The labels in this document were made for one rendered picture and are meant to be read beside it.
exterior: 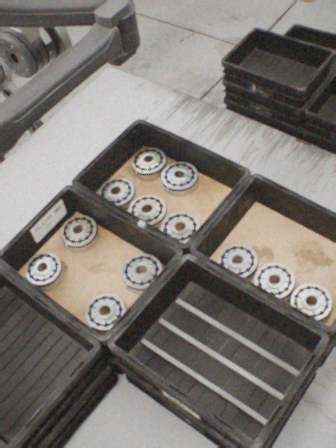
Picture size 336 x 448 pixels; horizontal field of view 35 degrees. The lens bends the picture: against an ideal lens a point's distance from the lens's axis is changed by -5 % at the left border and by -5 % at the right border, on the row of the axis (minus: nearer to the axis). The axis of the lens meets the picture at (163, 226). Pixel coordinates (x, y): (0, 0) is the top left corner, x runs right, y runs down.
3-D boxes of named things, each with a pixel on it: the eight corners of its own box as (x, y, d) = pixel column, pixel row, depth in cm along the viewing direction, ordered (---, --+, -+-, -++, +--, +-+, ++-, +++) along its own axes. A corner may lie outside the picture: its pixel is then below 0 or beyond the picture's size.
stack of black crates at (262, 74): (224, 134, 262) (219, 61, 226) (254, 100, 275) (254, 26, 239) (296, 167, 245) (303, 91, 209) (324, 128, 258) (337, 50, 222)
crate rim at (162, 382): (106, 348, 121) (104, 344, 119) (187, 256, 133) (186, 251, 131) (256, 456, 103) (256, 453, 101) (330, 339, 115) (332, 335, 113)
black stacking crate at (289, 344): (115, 364, 129) (105, 345, 119) (190, 277, 141) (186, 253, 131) (255, 466, 111) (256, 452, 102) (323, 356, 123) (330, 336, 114)
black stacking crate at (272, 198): (191, 276, 141) (187, 252, 132) (254, 200, 153) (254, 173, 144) (324, 355, 123) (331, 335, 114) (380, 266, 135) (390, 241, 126)
